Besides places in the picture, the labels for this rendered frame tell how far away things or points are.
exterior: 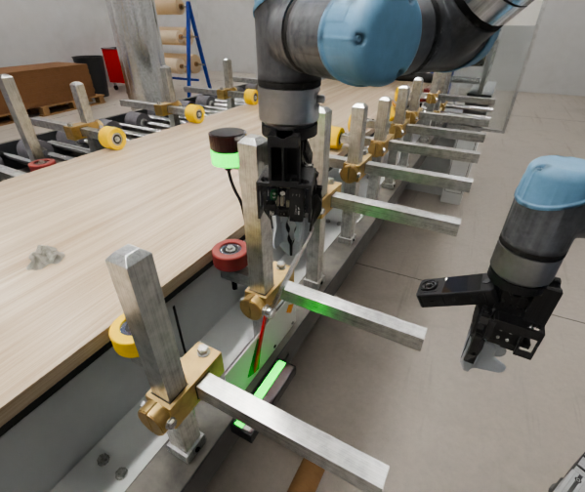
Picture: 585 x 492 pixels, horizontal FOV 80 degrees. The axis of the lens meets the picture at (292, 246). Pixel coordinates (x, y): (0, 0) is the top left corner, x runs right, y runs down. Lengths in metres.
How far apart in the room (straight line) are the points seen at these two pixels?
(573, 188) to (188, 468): 0.66
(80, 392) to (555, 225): 0.76
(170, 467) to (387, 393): 1.10
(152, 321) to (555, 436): 1.59
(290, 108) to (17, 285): 0.61
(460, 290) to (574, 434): 1.32
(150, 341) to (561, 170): 0.50
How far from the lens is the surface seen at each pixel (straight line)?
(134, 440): 0.85
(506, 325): 0.58
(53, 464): 0.83
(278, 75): 0.42
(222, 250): 0.75
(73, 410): 0.78
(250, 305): 0.68
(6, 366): 0.67
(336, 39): 0.33
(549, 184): 0.48
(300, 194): 0.44
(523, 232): 0.50
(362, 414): 1.56
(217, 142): 0.56
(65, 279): 0.79
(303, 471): 1.36
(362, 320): 0.67
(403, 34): 0.34
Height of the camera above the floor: 1.32
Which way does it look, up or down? 33 degrees down
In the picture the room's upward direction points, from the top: straight up
